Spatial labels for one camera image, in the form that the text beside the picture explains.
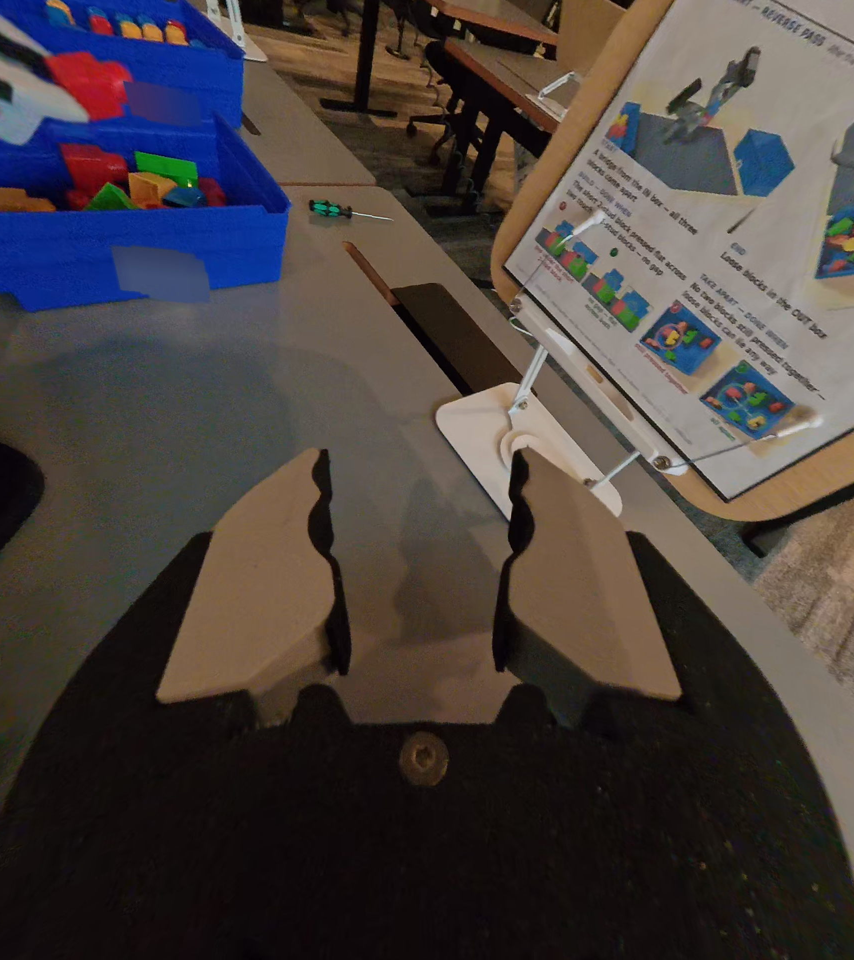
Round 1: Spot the clear acrylic stand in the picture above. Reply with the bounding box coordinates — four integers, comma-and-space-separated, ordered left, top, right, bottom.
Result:
535, 69, 587, 108

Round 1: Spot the blue plastic storage bin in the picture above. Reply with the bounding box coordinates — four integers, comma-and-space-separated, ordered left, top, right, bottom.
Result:
0, 0, 246, 130
0, 111, 294, 315

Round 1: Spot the wooden background desk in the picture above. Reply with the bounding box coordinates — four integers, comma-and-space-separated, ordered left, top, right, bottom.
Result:
441, 36, 587, 213
424, 0, 564, 48

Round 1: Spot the heap of assorted mega blocks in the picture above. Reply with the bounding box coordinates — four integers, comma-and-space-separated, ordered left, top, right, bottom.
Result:
0, 141, 234, 213

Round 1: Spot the green-handled screwdriver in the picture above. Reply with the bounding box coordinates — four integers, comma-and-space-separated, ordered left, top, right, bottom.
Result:
306, 197, 395, 228

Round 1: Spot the printed instruction sheet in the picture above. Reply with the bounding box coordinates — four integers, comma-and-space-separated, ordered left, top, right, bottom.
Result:
504, 0, 854, 501

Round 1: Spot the red single-stud mega block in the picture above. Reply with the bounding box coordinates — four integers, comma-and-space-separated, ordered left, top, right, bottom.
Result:
43, 51, 132, 123

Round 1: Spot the row of assorted mega blocks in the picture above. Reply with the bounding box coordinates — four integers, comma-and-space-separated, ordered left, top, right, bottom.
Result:
43, 0, 192, 45

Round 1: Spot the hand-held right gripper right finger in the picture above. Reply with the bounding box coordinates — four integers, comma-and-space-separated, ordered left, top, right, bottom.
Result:
492, 447, 683, 703

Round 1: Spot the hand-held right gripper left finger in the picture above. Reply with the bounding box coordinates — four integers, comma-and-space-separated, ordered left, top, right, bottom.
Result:
157, 447, 353, 706

